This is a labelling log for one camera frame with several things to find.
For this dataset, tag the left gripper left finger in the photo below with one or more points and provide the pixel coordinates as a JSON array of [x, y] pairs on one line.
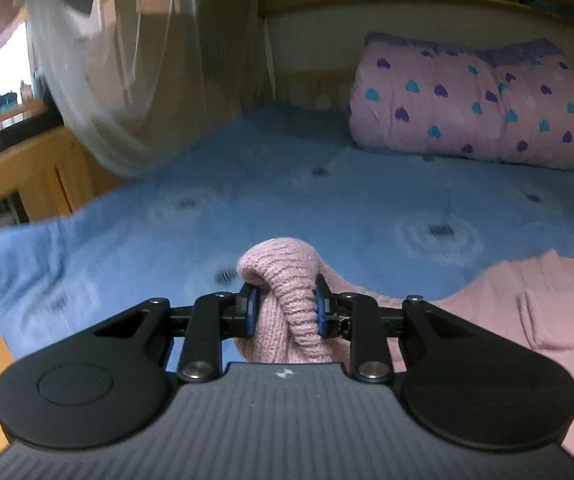
[[112, 380]]

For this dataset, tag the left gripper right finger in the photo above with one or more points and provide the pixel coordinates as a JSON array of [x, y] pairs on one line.
[[463, 383]]

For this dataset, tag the pink knitted sweater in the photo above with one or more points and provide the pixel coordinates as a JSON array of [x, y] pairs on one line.
[[530, 302]]

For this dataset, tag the blue floral bed sheet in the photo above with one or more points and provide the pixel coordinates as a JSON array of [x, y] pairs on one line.
[[394, 224]]

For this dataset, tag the wooden cabinet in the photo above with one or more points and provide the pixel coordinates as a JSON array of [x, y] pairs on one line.
[[55, 172]]

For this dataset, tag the pink heart-patterned rolled quilt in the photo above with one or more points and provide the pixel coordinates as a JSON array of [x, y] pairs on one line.
[[511, 104]]

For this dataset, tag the white mosquito net curtain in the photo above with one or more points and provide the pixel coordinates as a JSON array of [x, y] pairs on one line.
[[138, 81]]

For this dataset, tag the wooden bed headboard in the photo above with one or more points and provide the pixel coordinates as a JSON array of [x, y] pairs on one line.
[[332, 37]]

